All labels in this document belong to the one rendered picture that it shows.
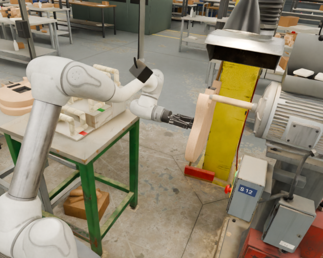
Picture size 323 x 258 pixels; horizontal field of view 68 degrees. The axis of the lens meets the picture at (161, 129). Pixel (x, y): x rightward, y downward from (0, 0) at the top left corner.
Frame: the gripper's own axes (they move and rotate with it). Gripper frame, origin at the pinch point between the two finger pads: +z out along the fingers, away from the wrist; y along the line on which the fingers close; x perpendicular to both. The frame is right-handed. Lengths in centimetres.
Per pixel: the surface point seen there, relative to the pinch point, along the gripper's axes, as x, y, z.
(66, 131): -16, 26, -67
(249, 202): -9, 39, 33
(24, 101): -11, 17, -109
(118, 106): -5, -6, -55
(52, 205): -88, 16, -91
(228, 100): 19.7, 9.8, 13.3
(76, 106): -6, 12, -73
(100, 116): -8, 10, -56
